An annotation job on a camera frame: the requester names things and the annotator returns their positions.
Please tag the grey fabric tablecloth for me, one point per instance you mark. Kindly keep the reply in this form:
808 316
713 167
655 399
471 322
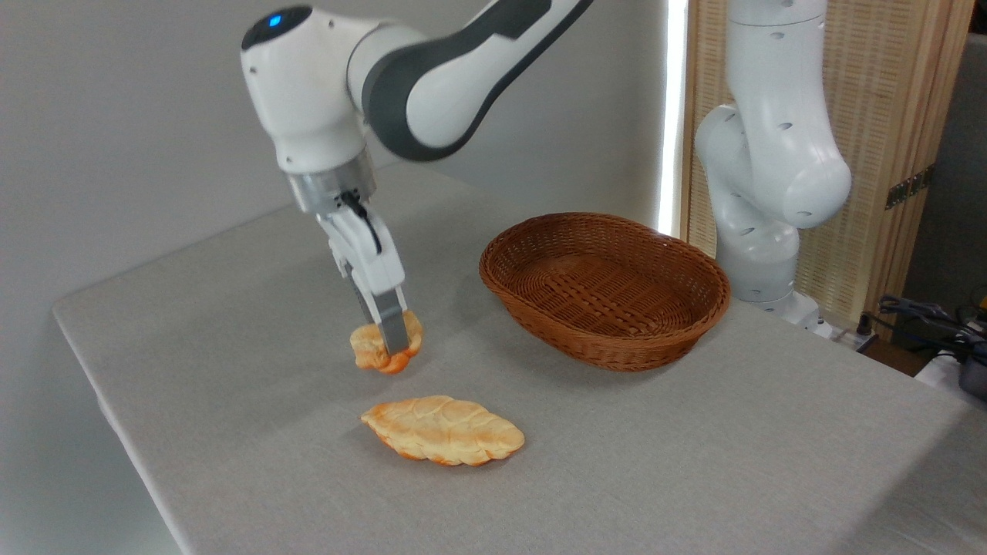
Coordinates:
617 462

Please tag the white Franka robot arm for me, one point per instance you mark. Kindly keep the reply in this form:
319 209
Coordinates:
771 154

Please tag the long braided bread loaf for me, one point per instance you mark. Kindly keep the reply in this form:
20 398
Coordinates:
443 432

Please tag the brown wicker oval basket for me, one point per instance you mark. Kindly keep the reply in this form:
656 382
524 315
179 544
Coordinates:
601 293

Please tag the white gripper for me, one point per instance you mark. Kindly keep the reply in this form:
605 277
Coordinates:
370 254

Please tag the dark grey device box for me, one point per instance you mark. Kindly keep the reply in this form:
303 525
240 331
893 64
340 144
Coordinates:
975 374

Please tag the dark metal screen hinge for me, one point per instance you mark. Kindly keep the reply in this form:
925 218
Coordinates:
908 188

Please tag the small round bread roll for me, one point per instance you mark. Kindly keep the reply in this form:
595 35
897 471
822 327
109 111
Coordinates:
368 347

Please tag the white power strip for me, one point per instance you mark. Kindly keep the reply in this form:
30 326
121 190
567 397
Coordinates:
852 337

